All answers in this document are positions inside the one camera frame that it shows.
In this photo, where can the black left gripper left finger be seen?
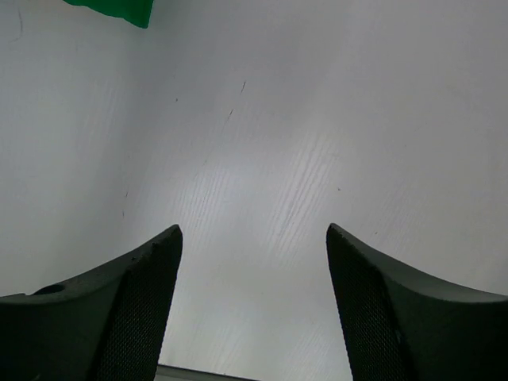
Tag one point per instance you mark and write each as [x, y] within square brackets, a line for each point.
[107, 323]

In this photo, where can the green folded t shirt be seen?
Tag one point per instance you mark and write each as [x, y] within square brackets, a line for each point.
[135, 12]

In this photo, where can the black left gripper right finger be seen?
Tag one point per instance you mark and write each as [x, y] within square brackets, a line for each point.
[400, 323]

